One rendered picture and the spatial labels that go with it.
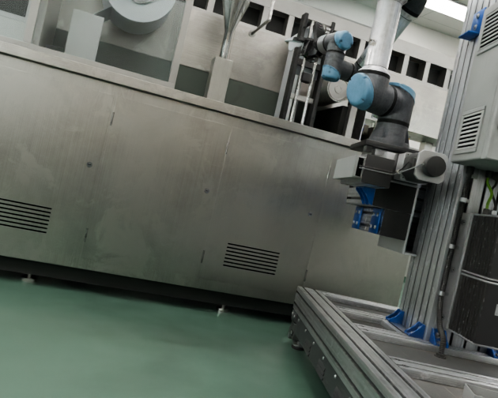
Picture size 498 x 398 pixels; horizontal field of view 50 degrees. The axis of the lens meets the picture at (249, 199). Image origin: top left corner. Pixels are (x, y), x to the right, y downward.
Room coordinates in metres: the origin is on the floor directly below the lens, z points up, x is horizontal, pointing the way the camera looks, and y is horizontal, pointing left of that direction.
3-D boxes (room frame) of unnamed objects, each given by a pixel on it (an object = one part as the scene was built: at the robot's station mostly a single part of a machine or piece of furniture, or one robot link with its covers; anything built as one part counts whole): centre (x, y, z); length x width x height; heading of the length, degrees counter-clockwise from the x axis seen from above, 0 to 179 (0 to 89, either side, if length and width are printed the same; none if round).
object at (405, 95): (1.95, -0.45, 0.98); 0.13 x 0.12 x 0.14; 119
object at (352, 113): (2.69, -0.42, 1.05); 0.06 x 0.05 x 0.31; 17
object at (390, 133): (1.95, -0.46, 0.87); 0.15 x 0.15 x 0.10
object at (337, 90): (2.83, -0.29, 1.17); 0.26 x 0.12 x 0.12; 17
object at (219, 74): (2.63, 0.28, 1.18); 0.14 x 0.14 x 0.57
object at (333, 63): (2.12, -0.22, 1.12); 0.11 x 0.08 x 0.11; 119
